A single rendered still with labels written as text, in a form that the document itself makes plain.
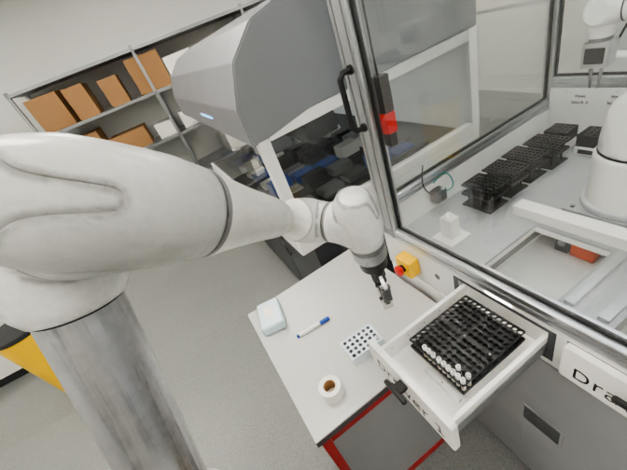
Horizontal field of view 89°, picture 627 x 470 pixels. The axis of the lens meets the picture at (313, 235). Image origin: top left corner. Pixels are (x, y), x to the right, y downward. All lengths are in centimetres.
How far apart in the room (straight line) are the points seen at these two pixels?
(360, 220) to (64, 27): 428
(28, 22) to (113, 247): 451
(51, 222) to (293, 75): 112
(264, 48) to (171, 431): 111
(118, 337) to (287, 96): 103
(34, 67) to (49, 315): 439
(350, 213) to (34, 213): 54
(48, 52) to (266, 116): 366
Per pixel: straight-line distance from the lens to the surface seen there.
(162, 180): 29
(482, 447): 180
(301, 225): 74
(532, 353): 97
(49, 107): 430
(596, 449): 125
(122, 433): 52
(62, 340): 46
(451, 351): 94
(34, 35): 474
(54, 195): 27
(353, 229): 71
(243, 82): 124
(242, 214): 35
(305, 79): 133
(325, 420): 107
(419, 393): 85
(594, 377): 96
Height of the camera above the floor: 169
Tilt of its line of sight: 33 degrees down
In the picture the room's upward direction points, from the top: 22 degrees counter-clockwise
